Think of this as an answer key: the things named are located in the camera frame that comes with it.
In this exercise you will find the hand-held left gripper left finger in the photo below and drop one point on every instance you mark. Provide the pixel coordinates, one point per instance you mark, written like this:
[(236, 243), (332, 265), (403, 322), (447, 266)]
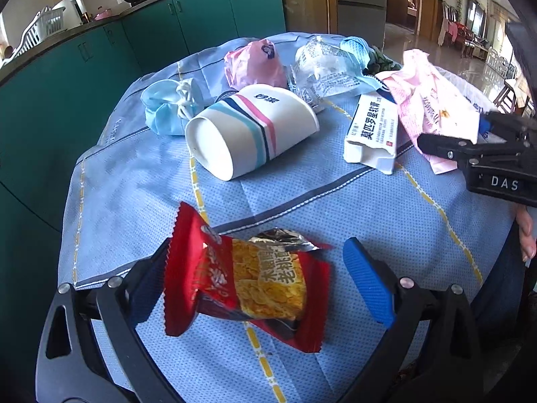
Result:
[(147, 287)]

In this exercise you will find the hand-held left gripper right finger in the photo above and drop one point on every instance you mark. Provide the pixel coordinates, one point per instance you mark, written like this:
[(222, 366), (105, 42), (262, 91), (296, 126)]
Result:
[(369, 285)]

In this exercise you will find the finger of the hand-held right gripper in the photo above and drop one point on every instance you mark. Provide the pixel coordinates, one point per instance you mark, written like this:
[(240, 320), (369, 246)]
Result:
[(440, 146), (503, 125)]

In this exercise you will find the pink printed wrapper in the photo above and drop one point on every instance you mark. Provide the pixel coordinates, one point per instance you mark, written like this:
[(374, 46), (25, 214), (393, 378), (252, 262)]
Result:
[(423, 100)]

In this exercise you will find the green vegetable leaf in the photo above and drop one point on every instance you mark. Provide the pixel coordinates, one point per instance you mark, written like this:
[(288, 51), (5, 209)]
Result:
[(379, 64)]

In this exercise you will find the red snack packet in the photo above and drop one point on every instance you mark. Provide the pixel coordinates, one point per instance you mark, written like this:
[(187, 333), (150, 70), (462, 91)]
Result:
[(251, 285)]

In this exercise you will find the clear printed plastic wrapper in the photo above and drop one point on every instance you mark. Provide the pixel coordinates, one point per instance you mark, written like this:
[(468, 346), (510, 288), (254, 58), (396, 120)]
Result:
[(323, 71)]

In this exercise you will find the person's right hand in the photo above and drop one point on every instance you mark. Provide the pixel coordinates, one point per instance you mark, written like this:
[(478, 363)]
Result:
[(526, 235)]

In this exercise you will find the brown wooden chair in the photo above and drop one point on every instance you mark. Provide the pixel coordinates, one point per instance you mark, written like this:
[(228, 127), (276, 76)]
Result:
[(509, 94)]

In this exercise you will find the white ointment box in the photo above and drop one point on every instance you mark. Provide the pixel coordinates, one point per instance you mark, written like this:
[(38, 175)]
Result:
[(373, 130)]

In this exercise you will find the blue checked tablecloth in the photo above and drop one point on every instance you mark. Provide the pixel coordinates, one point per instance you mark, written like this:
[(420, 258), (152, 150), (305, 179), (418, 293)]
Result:
[(335, 201)]

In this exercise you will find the wooden chair with pink cloth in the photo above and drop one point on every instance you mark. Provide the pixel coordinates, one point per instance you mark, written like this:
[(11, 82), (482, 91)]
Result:
[(451, 29)]

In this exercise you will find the pleated blue face mask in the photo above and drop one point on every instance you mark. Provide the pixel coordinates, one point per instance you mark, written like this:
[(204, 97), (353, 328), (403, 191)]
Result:
[(354, 52)]

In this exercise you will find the grey refrigerator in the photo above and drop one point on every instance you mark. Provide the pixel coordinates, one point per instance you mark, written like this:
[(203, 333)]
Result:
[(360, 4)]

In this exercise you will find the crumpled blue face mask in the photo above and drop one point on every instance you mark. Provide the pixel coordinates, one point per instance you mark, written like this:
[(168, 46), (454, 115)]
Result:
[(163, 109)]

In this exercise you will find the white striped paper cup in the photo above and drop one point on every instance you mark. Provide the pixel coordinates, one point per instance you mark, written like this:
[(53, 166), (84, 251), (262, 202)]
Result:
[(251, 134)]

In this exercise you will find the pink plastic bag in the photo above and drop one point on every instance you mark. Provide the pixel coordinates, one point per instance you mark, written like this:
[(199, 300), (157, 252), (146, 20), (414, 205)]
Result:
[(251, 67)]

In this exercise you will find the teal kitchen cabinets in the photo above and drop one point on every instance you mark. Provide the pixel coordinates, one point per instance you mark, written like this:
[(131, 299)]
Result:
[(63, 92)]

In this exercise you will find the small pink pot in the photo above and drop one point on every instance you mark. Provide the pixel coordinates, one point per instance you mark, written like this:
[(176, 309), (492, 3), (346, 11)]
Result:
[(102, 14)]

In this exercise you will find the white dish rack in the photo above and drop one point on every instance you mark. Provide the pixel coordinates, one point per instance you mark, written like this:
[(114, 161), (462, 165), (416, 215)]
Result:
[(40, 29)]

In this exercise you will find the white countertop appliance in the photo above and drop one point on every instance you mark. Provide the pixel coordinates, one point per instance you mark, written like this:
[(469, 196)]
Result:
[(71, 6)]

